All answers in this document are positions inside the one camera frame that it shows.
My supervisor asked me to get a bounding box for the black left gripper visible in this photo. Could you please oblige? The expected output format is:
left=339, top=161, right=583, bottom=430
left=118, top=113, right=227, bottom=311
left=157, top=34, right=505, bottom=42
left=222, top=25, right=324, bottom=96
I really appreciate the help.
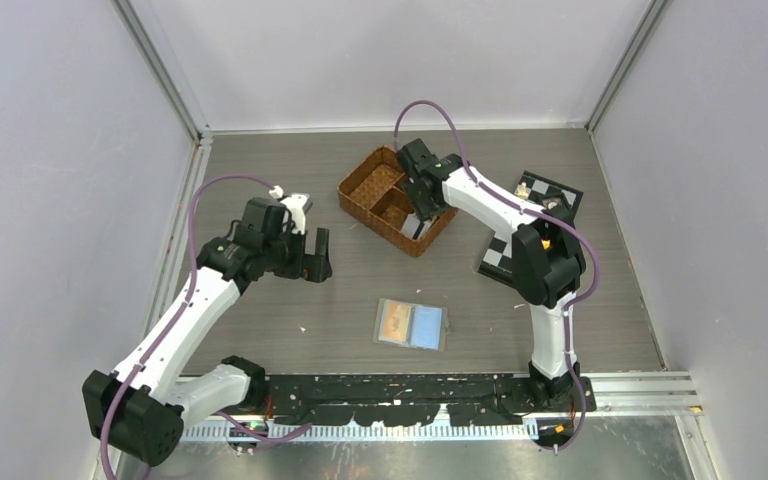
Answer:
left=263, top=223, right=331, bottom=282

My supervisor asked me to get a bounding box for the taupe leather card holder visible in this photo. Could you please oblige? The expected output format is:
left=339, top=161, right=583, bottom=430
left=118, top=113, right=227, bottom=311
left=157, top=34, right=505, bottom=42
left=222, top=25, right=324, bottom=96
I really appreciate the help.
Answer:
left=372, top=298, right=449, bottom=351

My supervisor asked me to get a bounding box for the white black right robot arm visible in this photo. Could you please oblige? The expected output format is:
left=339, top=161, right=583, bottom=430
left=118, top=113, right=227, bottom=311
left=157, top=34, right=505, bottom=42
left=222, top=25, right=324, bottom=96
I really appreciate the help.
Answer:
left=396, top=139, right=586, bottom=411

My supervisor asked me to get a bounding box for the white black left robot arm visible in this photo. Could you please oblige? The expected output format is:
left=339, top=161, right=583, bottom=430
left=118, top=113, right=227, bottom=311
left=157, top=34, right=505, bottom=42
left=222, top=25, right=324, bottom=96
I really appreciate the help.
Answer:
left=82, top=193, right=332, bottom=467

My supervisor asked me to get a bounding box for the striped grey card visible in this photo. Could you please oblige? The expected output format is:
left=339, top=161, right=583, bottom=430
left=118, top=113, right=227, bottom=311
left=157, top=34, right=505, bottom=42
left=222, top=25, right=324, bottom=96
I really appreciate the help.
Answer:
left=400, top=214, right=433, bottom=240

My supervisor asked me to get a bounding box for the woven brown compartment basket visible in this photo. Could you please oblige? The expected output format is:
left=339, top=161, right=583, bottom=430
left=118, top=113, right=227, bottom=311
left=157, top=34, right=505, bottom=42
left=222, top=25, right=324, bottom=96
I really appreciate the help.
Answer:
left=337, top=146, right=458, bottom=258

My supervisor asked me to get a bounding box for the cream chess piece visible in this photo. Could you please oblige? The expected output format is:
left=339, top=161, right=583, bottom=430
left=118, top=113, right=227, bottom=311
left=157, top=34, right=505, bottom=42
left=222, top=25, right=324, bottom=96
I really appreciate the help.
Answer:
left=515, top=183, right=531, bottom=200

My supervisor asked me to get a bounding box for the black white checkerboard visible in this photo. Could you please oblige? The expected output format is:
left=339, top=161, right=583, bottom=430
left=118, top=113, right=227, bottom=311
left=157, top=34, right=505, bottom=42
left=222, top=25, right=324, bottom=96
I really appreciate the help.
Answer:
left=475, top=170, right=585, bottom=287

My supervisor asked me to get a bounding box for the black square framed object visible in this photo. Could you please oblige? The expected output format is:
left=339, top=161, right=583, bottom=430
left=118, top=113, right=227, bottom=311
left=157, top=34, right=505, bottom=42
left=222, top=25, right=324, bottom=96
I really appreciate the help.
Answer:
left=542, top=193, right=570, bottom=211

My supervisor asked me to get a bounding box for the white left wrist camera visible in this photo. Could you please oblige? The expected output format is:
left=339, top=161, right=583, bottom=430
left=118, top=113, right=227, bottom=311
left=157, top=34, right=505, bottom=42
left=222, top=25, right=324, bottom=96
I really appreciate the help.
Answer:
left=269, top=185, right=313, bottom=235

